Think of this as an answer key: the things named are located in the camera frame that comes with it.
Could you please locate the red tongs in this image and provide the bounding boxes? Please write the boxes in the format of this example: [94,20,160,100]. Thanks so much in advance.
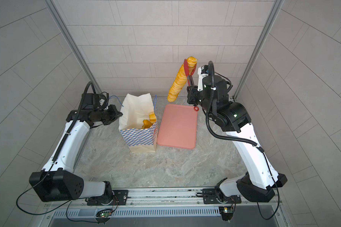
[183,59,197,102]

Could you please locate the long ridged bread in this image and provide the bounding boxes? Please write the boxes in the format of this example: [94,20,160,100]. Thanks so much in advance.
[167,56,197,102]

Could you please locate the checkered paper bag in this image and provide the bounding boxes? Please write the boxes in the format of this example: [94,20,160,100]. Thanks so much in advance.
[118,93,158,153]

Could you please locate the long oval bread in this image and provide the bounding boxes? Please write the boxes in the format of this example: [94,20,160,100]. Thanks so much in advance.
[142,120,153,129]

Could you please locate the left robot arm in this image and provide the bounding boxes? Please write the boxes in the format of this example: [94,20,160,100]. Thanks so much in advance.
[29,105,122,206]

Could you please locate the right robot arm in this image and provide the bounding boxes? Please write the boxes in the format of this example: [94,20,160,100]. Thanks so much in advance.
[187,74,287,202]

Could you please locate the pink tray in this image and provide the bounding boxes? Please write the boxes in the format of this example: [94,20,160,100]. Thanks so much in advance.
[157,104,198,149]

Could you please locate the left circuit board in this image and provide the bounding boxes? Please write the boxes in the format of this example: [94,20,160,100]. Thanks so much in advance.
[96,209,113,218]

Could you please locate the circuit board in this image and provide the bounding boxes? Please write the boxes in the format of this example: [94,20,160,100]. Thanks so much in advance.
[96,209,113,218]
[219,207,235,222]

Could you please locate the right circuit board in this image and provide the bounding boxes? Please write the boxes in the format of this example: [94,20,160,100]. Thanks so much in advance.
[219,207,235,222]

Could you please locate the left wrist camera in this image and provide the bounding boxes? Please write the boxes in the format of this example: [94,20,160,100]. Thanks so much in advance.
[80,92,109,110]

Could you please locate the left black cable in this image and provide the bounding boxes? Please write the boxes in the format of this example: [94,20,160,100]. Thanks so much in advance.
[15,81,114,223]

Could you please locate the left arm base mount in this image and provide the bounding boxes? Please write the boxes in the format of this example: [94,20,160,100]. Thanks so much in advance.
[85,190,129,206]

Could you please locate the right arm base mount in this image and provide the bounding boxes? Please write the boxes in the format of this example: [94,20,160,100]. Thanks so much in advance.
[200,188,242,204]

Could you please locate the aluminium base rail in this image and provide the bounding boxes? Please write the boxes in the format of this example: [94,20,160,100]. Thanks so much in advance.
[44,185,283,210]

